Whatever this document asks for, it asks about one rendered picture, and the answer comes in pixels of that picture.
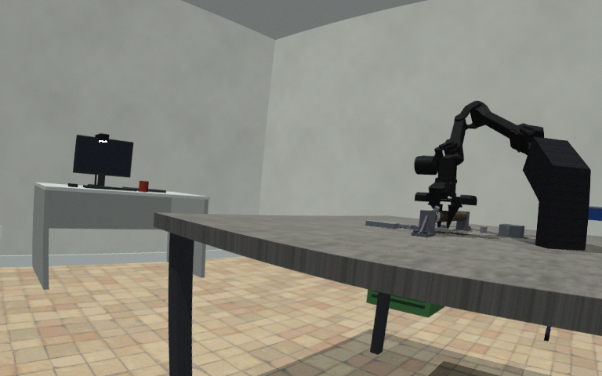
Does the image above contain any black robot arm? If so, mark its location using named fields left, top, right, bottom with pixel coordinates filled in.
left=414, top=101, right=544, bottom=199

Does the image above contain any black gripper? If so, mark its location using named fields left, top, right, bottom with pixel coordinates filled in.
left=415, top=175, right=477, bottom=228

